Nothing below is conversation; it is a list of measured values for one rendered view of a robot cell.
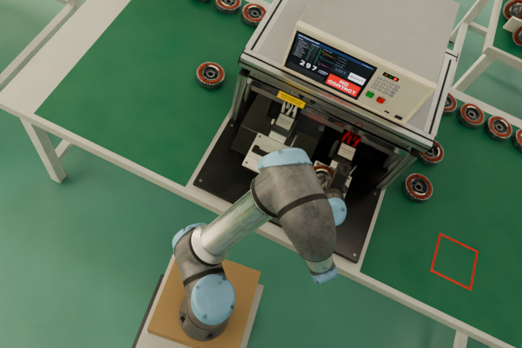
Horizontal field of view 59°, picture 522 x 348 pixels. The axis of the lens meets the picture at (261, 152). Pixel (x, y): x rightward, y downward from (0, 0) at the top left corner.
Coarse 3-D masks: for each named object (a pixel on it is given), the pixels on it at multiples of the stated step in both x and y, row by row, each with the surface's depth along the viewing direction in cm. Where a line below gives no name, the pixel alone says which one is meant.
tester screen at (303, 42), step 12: (300, 36) 135; (300, 48) 140; (312, 48) 137; (324, 48) 136; (288, 60) 146; (300, 60) 144; (312, 60) 141; (324, 60) 139; (336, 60) 137; (348, 60) 135; (324, 72) 144; (360, 72) 137
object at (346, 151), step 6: (342, 138) 168; (348, 138) 169; (360, 138) 170; (342, 144) 164; (348, 144) 165; (336, 150) 165; (342, 150) 163; (348, 150) 164; (354, 150) 164; (336, 156) 162; (342, 156) 162; (348, 156) 162; (336, 162) 165; (348, 162) 163
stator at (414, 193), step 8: (408, 176) 179; (416, 176) 180; (424, 176) 180; (408, 184) 177; (416, 184) 179; (424, 184) 180; (408, 192) 177; (416, 192) 176; (424, 192) 179; (432, 192) 179; (416, 200) 177; (424, 200) 177
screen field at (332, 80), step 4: (332, 76) 143; (336, 76) 143; (328, 80) 146; (332, 80) 145; (336, 80) 144; (340, 80) 143; (344, 80) 143; (332, 84) 146; (336, 84) 146; (340, 84) 145; (344, 84) 144; (348, 84) 143; (352, 84) 143; (336, 88) 147; (340, 88) 146; (344, 88) 145; (348, 88) 145; (352, 88) 144; (356, 88) 143; (360, 88) 143; (348, 92) 146; (352, 92) 146; (356, 92) 145
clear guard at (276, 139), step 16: (256, 96) 149; (272, 96) 151; (304, 96) 153; (256, 112) 147; (272, 112) 148; (288, 112) 149; (304, 112) 150; (320, 112) 151; (240, 128) 144; (256, 128) 144; (272, 128) 145; (288, 128) 146; (304, 128) 147; (320, 128) 148; (240, 144) 145; (256, 144) 144; (272, 144) 143; (288, 144) 143; (304, 144) 144
